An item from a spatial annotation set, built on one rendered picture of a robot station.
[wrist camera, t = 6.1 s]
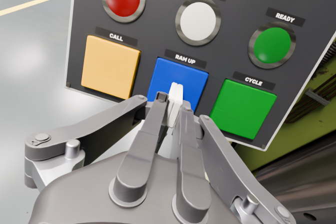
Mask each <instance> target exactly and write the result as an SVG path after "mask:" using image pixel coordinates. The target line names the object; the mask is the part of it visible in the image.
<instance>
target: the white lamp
mask: <svg viewBox="0 0 336 224"><path fill-rule="evenodd" d="M215 24H216V16H215V13H214V11H213V9H212V8H211V7H210V6H209V5H207V4H205V3H202V2H196V3H193V4H191V5H189V6H188V7H187V8H186V9H185V10H184V12H183V13H182V16H181V19H180V26H181V30H182V32H183V33H184V34H185V36H186V37H188V38H189V39H191V40H195V41H199V40H203V39H205V38H207V37H208V36H209V35H210V34H211V33H212V31H213V30H214V28H215Z"/></svg>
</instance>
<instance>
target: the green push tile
mask: <svg viewBox="0 0 336 224"><path fill-rule="evenodd" d="M276 99H277V96H276V95H275V94H273V93H271V92H268V91H264V90H261V89H258V88H255V87H252V86H249V85H246V84H243V83H240V82H236V81H233V80H230V79H227V78H225V80H224V82H223V85H222V87H221V89H220V92H219V94H218V96H217V99H216V101H215V103H214V106H213V108H212V110H211V113H210V115H209V117H210V118H211V119H212V120H213V122H214V123H215V124H216V126H217V127H218V128H219V129H220V130H223V131H226V132H229V133H232V134H235V135H239V136H242V137H245V138H248V139H251V140H253V139H254V138H255V136H256V134H257V133H258V131H259V129H260V127H261V126H262V124H263V122H264V120H265V118H266V117H267V115H268V113H269V111H270V110H271V108H272V106H273V104H274V102H275V101H276Z"/></svg>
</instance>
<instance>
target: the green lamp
mask: <svg viewBox="0 0 336 224"><path fill-rule="evenodd" d="M290 46H291V38H290V36H289V34H288V33H287V32H286V31H285V30H284V29H282V28H279V27H272V28H269V29H267V30H265V31H263V32H262V33H261V34H260V35H259V36H258V37H257V39H256V41H255V43H254V54H255V56H256V58H257V59H258V60H259V61H260V62H263V63H266V64H272V63H276V62H278V61H280V60H281V59H283V58H284V57H285V56H286V54H287V53H288V51H289V49H290Z"/></svg>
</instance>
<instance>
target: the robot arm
mask: <svg viewBox="0 0 336 224"><path fill-rule="evenodd" d="M142 120H145V121H144V123H143V125H142V127H141V129H140V130H138V132H137V134H136V136H135V138H134V140H133V142H132V144H131V146H130V148H129V150H127V151H123V152H120V153H118V154H115V155H113V156H110V157H107V158H105V159H102V160H100V161H97V162H94V161H95V160H96V159H97V158H98V157H100V156H101V155H102V154H103V153H105V152H106V151H107V150H108V149H109V148H111V147H112V146H113V145H114V144H116V143H117V142H118V141H119V140H120V139H122V138H123V137H124V136H125V135H127V134H128V133H129V132H130V131H131V130H133V129H134V128H135V127H136V126H137V125H139V124H140V123H141V122H142ZM161 125H162V126H167V127H169V128H174V129H173V131H172V134H171V135H172V143H171V151H170V158H165V157H163V156H161V155H159V154H157V153H155V149H156V145H157V142H158V138H159V132H160V128H161ZM24 153H25V154H24V184H25V185H26V186H27V187H28V188H31V189H38V190H39V192H40V194H39V195H38V197H37V199H36V201H35V203H34V206H33V210H32V213H31V217H30V220H29V222H28V224H296V220H295V219H294V217H293V215H292V214H291V213H290V212H289V211H288V210H287V209H286V208H285V207H284V206H283V205H282V204H281V203H280V202H279V201H278V200H277V199H276V198H275V197H274V196H272V195H271V194H270V193H269V192H268V191H267V190H266V189H265V188H264V187H263V186H262V185H261V184H260V183H259V182H258V181H257V180H256V178H255V177H254V176H253V174H252V173H251V172H250V170H249V169H248V168H247V166H246V165H245V163H244V162H243V161H242V159H241V158H240V157H239V155H238V154H237V153H236V151H235V150H234V149H233V147H232V146H231V144H230V143H229V142H228V140H227V139H226V138H225V136H224V135H223V134H222V132H221V131H220V130H219V128H218V127H217V126H216V124H215V123H214V121H213V120H212V119H211V118H210V117H209V116H207V115H200V116H199V117H197V116H195V115H194V112H193V110H192V109H191V104H190V103H189V101H186V100H183V85H181V84H177V83H175V82H173V83H172V85H171V88H170V91H169V94H167V93H165V92H162V91H158V92H157V93H156V97H155V100H154V101H153V102H150V101H148V99H147V98H146V97H145V96H143V95H135V96H133V97H131V98H128V99H126V100H124V101H122V102H120V103H118V104H116V105H114V106H111V107H109V108H107V109H105V110H103V111H101V112H99V113H97V114H94V115H92V116H90V117H88V118H86V119H84V120H82V121H79V122H77V123H75V124H71V125H66V126H62V127H57V128H52V129H48V130H43V131H38V132H35V133H32V134H30V135H29V136H27V137H26V139H25V149H24ZM92 162H94V163H92ZM205 172H206V175H207V177H208V179H209V181H208V180H207V179H206V175H205ZM209 182H210V183H209ZM210 184H211V185H210Z"/></svg>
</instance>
